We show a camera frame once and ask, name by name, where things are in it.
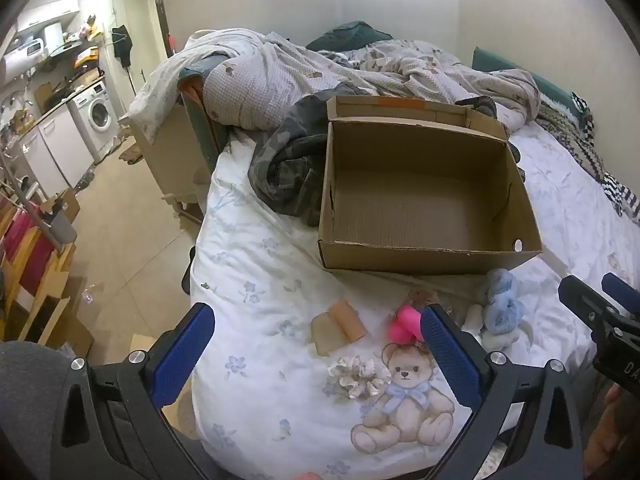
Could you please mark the dark green pillow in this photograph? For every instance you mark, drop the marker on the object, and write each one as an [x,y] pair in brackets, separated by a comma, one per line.
[350,35]

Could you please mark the checkered duvet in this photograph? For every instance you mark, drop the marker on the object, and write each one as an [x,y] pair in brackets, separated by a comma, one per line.
[260,75]

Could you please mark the black hanging garment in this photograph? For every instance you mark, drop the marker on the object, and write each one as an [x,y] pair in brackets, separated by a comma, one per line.
[121,42]

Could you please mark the white floor cabinet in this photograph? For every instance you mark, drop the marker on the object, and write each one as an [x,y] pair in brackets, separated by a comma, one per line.
[55,150]

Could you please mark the light blue plush toy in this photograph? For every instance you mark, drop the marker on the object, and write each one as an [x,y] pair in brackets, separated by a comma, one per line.
[502,305]

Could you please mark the stack of flat cardboard boxes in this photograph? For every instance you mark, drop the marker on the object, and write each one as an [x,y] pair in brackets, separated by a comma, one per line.
[45,300]

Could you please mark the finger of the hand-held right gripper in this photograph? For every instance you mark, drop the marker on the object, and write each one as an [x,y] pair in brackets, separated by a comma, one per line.
[582,302]
[622,292]

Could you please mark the white water heater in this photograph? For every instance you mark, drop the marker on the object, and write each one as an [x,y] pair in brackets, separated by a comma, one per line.
[22,57]

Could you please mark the dark patterned garment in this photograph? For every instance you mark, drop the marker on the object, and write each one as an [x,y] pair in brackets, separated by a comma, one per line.
[482,105]

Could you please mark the pink plush ball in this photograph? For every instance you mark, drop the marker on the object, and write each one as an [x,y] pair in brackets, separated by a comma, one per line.
[402,327]

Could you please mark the brown cardboard box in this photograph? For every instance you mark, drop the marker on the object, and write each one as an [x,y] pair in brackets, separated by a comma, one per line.
[425,210]

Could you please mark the teal pillow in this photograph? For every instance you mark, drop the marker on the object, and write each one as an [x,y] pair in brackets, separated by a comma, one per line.
[545,85]

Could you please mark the black white striped blanket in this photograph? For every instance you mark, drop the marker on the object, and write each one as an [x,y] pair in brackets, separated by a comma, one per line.
[595,145]

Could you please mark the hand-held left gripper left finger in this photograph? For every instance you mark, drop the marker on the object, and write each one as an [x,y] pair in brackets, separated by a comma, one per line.
[182,355]

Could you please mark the white washing machine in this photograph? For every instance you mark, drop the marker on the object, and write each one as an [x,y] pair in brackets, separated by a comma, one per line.
[95,115]

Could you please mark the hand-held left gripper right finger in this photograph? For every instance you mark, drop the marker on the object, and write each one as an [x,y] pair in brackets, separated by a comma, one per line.
[450,360]

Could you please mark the camouflage garment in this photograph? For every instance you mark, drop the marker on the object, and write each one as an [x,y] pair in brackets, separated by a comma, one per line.
[290,160]

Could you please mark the white socks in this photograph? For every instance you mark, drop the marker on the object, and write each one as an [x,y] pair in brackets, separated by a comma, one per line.
[472,317]

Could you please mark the white floral scrunchie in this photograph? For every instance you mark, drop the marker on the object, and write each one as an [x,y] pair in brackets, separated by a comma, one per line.
[357,377]

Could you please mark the green orange cushion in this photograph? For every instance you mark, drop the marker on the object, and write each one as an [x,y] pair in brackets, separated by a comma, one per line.
[197,105]

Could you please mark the brown door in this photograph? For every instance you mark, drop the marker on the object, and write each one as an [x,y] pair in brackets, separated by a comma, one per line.
[162,15]

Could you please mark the white wall cabinets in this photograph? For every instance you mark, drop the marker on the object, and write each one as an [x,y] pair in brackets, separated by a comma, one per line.
[47,12]

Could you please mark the person's right hand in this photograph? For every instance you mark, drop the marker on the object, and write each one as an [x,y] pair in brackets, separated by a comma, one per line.
[617,425]

